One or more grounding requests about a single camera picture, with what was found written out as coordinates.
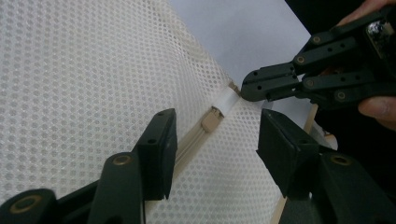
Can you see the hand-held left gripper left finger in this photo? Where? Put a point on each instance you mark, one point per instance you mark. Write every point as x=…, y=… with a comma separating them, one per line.
x=155, y=161

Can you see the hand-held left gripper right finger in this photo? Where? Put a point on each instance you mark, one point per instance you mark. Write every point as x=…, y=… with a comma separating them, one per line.
x=280, y=155

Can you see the white mesh laundry bag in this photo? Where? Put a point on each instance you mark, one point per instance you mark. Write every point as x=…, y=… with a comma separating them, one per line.
x=77, y=77

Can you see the light blue table mat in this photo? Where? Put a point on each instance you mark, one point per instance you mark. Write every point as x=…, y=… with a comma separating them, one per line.
x=249, y=31

